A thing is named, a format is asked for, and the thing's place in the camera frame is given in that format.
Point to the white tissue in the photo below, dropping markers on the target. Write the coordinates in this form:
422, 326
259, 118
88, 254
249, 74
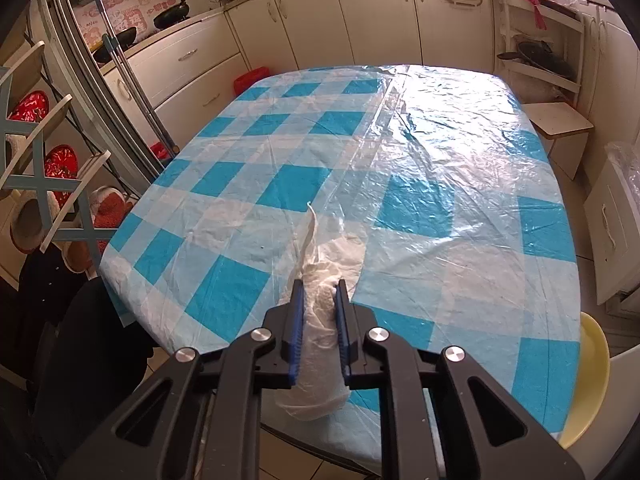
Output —
319, 389

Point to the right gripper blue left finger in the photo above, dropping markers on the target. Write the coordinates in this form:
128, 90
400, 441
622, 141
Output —
280, 366

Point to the black pan on stove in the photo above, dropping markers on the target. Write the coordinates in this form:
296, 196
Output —
124, 39

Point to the red cloth on shelf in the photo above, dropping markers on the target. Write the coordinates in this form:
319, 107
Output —
538, 17

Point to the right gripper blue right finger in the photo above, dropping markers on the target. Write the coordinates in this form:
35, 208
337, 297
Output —
353, 322

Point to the red plastic container on floor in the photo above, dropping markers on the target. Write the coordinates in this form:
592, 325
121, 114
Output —
245, 81

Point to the small white wooden stool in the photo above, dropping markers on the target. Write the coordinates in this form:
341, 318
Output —
563, 132

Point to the clear plastic bag in drawer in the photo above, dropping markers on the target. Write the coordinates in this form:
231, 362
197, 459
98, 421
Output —
625, 157

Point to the open white drawer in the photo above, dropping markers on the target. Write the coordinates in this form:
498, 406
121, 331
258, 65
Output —
613, 222

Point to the black wok on counter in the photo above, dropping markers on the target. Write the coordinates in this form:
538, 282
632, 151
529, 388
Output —
171, 16

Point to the yellow plastic trash bin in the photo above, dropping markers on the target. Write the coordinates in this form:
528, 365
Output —
591, 383

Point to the white lower kitchen cabinets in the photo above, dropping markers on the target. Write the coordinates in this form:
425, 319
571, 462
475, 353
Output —
187, 71

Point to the black frying pan on shelf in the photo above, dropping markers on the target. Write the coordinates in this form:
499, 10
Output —
539, 54

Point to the wooden blue side rack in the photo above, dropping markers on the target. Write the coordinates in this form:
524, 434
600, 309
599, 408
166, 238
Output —
50, 207

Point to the blue white checkered tablecloth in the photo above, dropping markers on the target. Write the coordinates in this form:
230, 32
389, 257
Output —
464, 237

